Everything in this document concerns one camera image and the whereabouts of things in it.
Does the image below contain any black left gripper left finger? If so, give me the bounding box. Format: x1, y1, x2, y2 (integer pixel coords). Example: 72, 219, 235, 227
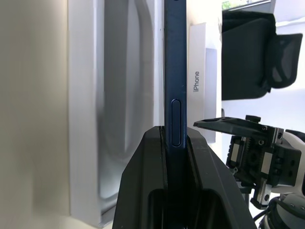
112, 125, 170, 229

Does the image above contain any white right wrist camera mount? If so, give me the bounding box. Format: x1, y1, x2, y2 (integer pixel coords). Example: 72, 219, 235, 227
277, 129, 305, 199

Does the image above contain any dark blue smartphone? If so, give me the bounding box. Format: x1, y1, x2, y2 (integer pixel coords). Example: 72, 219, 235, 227
163, 0, 192, 229

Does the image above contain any white box with reflective film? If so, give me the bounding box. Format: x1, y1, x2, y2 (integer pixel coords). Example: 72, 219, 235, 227
190, 22, 218, 144

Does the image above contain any white moulded tray insert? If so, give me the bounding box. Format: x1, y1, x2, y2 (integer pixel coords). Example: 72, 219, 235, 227
67, 0, 166, 229

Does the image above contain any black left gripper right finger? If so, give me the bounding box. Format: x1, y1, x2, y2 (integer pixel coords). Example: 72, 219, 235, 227
185, 127, 257, 229

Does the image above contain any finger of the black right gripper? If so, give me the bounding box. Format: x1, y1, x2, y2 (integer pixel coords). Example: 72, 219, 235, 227
193, 116, 266, 139

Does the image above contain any black mesh chair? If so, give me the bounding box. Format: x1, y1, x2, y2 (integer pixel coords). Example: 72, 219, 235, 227
221, 10, 304, 102

